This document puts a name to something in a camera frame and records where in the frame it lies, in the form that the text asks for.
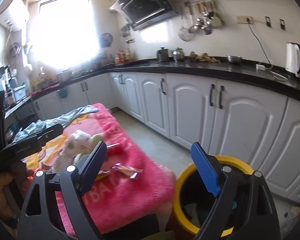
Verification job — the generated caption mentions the white plush toy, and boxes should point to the white plush toy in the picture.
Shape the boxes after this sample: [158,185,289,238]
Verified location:
[52,129,103,173]

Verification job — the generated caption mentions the steel bowl on counter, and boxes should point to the steel bowl on counter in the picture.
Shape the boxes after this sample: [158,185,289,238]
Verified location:
[226,55,242,64]

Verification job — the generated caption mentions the steel pot by window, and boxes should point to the steel pot by window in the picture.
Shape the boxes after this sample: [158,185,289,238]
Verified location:
[56,69,72,84]

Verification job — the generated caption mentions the light green cloth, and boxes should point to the light green cloth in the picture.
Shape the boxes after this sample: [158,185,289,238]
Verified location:
[13,105,99,142]

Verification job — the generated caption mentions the white lower cabinets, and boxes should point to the white lower cabinets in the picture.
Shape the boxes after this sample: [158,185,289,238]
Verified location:
[34,72,300,202]

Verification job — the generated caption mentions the ginger pile on counter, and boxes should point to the ginger pile on counter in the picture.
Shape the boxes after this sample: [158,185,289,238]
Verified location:
[189,51,220,63]

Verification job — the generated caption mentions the dark green pot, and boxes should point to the dark green pot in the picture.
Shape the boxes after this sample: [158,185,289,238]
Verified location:
[157,47,170,62]

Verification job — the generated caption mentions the wall power socket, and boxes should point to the wall power socket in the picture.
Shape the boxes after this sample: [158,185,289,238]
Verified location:
[236,16,254,24]

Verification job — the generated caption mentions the black countertop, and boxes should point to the black countertop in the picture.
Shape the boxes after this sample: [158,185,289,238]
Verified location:
[3,58,300,119]

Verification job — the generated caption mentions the left hand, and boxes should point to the left hand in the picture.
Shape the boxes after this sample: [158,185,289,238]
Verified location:
[0,168,36,222]

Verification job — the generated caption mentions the pink cartoon blanket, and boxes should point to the pink cartoon blanket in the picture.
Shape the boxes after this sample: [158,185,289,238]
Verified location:
[25,103,175,234]

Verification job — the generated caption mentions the teal hanging basket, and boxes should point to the teal hanging basket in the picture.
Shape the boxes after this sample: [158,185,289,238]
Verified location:
[56,87,68,99]

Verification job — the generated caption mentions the white electric kettle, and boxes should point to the white electric kettle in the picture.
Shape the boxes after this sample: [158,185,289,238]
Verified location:
[285,42,300,77]

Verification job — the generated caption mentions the yellow trash bin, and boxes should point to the yellow trash bin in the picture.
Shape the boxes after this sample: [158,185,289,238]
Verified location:
[166,155,254,239]

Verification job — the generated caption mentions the round wall decoration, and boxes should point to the round wall decoration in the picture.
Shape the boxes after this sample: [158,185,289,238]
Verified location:
[99,33,113,48]

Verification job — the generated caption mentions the small steel kettle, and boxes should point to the small steel kettle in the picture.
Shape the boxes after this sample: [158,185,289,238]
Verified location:
[173,47,185,62]

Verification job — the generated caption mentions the black range hood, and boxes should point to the black range hood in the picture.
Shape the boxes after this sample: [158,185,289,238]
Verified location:
[114,0,178,31]

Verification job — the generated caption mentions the hanging utensil rack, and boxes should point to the hanging utensil rack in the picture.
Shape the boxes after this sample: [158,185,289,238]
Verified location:
[178,0,224,42]

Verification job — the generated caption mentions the red tube snack wrapper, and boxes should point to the red tube snack wrapper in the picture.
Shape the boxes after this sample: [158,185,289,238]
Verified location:
[107,143,122,156]

